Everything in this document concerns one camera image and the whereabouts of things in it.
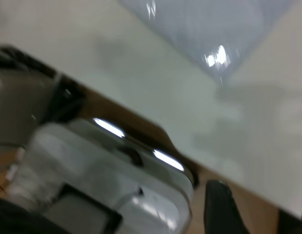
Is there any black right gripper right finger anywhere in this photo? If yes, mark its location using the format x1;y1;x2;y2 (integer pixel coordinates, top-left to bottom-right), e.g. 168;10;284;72
278;209;302;234

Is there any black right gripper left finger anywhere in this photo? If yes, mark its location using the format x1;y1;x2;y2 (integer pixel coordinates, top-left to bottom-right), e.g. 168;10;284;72
204;179;249;234

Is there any clear plastic zipper bag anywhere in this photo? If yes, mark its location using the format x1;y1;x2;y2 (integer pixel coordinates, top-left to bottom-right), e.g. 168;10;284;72
118;0;290;86

